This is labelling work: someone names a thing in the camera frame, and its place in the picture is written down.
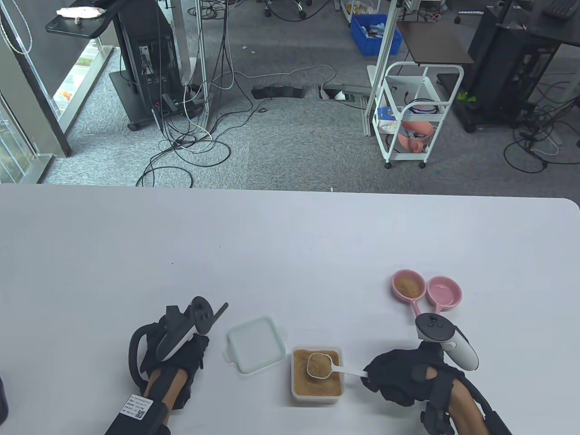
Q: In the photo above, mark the person's left forearm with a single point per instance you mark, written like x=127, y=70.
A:
x=165, y=389

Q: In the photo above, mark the white plastic coffee spoon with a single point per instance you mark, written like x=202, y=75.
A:
x=351, y=372

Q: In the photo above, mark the blue white box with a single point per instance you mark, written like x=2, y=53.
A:
x=385, y=113

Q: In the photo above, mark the grey disposable spoon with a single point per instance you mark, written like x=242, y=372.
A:
x=220, y=312

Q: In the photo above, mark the black wrist band white label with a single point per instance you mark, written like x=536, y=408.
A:
x=498, y=423
x=149, y=417

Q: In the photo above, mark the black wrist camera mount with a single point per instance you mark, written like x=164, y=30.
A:
x=435, y=417

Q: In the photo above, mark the office chair wheel base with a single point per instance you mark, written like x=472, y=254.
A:
x=299, y=7

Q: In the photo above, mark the grey floor socket box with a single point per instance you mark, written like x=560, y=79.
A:
x=344, y=88

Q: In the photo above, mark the black wheeled equipment stand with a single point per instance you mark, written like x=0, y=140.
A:
x=145, y=27

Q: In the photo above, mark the blue plastic bin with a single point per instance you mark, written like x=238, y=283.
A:
x=362, y=43

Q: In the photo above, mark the silver metal frame post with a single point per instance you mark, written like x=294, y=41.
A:
x=202, y=54
x=383, y=45

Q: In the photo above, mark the black desk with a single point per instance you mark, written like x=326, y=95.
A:
x=557, y=31

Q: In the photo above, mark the scooped brown sugar granules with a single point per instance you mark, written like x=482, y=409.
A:
x=319, y=364
x=408, y=287

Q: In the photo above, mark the black white hand controller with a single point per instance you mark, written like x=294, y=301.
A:
x=435, y=326
x=174, y=342

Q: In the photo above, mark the black cylindrical object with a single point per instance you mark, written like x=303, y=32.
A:
x=3, y=398

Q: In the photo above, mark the small green object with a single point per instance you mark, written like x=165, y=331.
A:
x=463, y=96

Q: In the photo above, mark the person's left hand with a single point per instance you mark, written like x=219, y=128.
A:
x=199, y=349

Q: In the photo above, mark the clear plastic sugar container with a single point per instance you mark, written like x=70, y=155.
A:
x=317, y=400

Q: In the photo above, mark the person's right forearm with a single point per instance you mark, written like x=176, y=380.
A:
x=466, y=408

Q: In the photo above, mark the brown top stand table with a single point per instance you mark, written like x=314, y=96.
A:
x=435, y=43

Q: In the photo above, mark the white cloth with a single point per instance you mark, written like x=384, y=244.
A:
x=81, y=12

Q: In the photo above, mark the black computer rack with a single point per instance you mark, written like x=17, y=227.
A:
x=498, y=54

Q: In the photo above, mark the black power strip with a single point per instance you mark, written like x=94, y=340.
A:
x=276, y=91

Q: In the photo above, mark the white rolling cart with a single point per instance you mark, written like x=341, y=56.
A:
x=412, y=86

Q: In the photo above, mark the black keyboard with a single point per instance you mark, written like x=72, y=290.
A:
x=562, y=7

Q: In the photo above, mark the pink plastic basin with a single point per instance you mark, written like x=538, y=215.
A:
x=423, y=127

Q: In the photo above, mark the clear container lid green seal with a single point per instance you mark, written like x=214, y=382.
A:
x=256, y=344

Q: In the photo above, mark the black tray shelf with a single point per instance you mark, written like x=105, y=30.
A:
x=72, y=28

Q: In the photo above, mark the person's right hand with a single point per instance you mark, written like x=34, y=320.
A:
x=398, y=374

